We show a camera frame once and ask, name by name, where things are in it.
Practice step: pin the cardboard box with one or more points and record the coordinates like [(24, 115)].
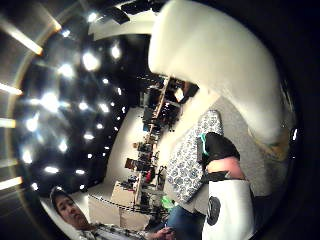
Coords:
[(103, 210), (133, 220), (123, 194)]

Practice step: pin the wooden shelf with equipment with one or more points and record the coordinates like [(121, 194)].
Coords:
[(155, 133)]

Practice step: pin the the person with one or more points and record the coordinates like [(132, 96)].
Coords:
[(68, 208)]

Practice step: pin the large white soft object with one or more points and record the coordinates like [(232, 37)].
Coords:
[(213, 56)]

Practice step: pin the group of ceiling spot lights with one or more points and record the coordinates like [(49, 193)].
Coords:
[(66, 110)]

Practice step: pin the bright green object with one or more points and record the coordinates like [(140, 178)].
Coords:
[(166, 202)]

